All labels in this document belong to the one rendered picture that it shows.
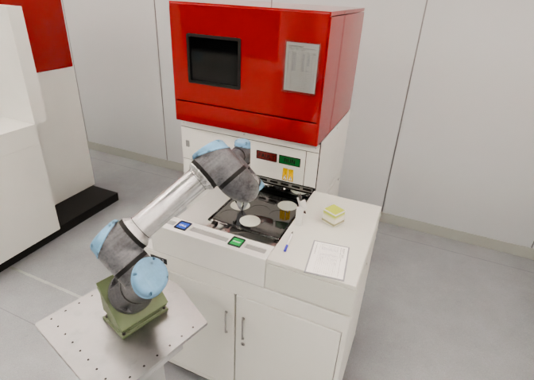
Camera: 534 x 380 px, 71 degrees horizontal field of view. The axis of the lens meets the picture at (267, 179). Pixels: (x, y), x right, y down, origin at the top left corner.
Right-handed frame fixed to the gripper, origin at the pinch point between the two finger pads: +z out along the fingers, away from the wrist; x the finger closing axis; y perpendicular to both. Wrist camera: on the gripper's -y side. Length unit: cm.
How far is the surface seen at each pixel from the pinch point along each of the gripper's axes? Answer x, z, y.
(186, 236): 27.6, -3.9, -24.6
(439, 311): -136, 91, -2
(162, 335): 37, 9, -63
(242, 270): 6.2, 4.2, -40.2
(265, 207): -12.4, 1.4, 1.6
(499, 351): -152, 91, -38
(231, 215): 5.7, 1.4, -3.3
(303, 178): -33.8, -10.4, 8.6
